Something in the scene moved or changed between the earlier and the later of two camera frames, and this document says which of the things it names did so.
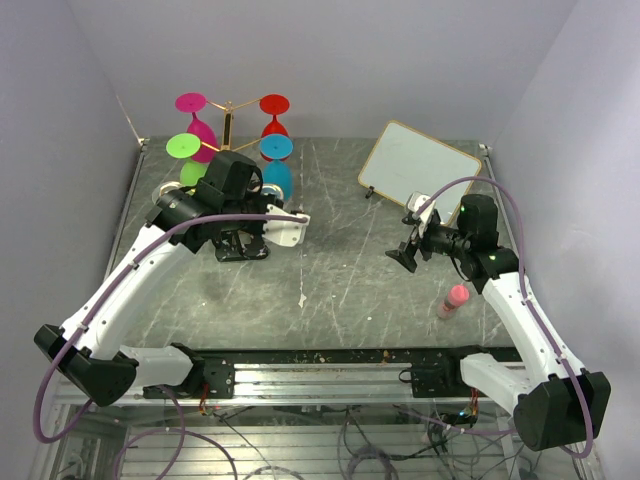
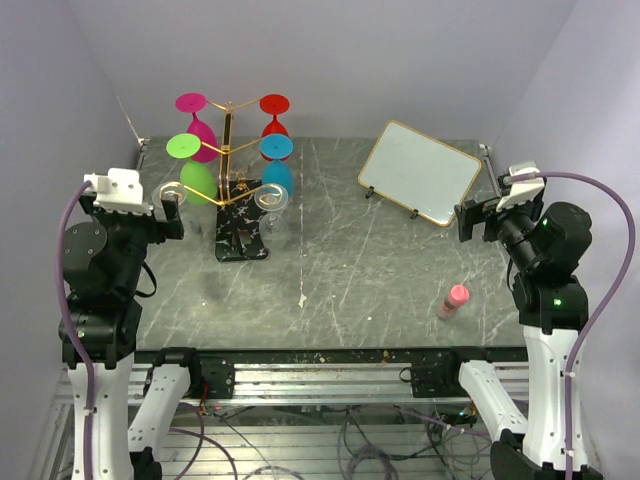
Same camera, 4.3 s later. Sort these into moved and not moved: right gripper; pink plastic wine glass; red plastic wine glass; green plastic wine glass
Moved: right gripper
Not moved: red plastic wine glass; green plastic wine glass; pink plastic wine glass
